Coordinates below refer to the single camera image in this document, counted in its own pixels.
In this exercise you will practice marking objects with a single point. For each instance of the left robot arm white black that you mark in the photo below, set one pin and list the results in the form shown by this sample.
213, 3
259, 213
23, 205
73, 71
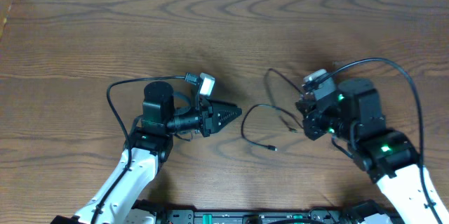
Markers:
143, 211

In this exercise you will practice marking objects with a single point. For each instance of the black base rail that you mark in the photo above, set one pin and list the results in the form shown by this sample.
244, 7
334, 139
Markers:
320, 215

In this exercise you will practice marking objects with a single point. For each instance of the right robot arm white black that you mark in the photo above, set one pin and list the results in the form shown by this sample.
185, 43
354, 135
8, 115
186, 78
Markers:
352, 111

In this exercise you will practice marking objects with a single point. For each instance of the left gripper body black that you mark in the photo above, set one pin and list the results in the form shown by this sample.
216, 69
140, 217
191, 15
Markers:
205, 114

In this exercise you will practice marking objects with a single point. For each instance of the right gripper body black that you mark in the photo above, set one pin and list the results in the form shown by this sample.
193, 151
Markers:
317, 125

